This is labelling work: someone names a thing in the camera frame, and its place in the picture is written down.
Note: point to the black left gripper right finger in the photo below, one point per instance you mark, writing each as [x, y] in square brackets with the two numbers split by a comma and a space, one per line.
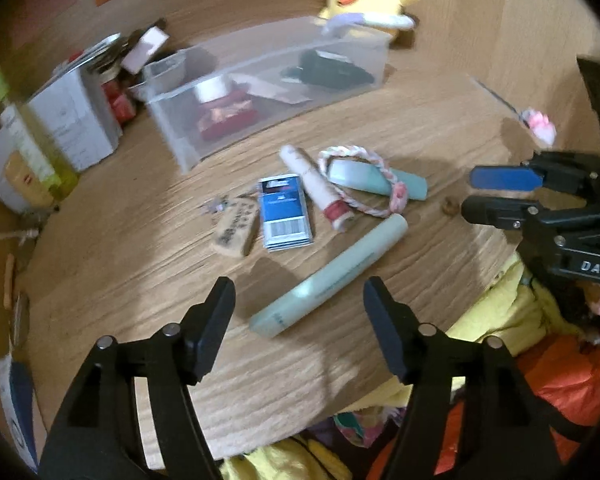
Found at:
[502, 434]

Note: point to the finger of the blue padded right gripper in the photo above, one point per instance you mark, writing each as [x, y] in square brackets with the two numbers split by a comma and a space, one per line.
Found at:
[505, 178]

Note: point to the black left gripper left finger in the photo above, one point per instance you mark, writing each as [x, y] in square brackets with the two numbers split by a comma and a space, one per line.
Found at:
[96, 433]

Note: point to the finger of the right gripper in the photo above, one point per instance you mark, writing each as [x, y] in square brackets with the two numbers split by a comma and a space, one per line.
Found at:
[502, 213]

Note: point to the dark green glass bottle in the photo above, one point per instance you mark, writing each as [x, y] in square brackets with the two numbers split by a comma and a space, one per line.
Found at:
[328, 70]

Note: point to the pink tube with white cap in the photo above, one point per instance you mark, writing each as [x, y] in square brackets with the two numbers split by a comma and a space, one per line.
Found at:
[266, 90]

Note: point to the person's right hand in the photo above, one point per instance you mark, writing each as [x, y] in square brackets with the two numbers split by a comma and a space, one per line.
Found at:
[591, 292]

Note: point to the orange red cloth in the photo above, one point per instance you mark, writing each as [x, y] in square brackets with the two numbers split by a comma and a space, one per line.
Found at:
[559, 369]

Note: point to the yellow cloth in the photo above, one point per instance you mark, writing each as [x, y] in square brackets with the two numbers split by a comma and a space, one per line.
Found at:
[515, 307]

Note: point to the blue white box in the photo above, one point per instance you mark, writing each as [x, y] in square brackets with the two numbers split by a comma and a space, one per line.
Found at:
[16, 394]

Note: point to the short mint green tube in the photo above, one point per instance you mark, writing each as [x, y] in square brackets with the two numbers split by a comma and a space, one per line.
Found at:
[364, 177]

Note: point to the long mint green tube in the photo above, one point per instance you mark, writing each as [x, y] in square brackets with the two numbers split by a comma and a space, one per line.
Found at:
[325, 283]

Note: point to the pink tube with red cap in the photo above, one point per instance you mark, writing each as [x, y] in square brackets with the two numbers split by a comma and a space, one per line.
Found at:
[320, 190]

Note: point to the blue card pack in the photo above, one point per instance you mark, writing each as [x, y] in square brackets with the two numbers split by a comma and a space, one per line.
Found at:
[283, 214]

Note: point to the green spray bottle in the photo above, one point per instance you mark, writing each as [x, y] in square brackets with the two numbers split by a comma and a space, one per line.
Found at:
[35, 144]

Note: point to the white tape roll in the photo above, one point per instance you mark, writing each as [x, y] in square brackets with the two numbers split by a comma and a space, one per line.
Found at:
[212, 89]

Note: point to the clear plastic storage bin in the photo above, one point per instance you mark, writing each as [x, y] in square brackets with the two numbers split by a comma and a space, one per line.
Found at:
[262, 51]

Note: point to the red box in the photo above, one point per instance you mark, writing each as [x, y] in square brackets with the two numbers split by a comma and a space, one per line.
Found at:
[120, 103]

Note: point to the white cardboard boxes stack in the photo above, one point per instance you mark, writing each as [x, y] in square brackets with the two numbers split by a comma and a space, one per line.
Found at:
[74, 111]

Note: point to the stack of pens and packets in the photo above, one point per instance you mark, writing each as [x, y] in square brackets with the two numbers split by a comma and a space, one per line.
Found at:
[102, 53]

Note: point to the small pink box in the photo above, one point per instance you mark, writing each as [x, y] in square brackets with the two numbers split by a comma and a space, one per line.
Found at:
[144, 50]

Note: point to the wooden keychain tag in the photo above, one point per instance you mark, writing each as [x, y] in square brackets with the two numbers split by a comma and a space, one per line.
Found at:
[235, 222]

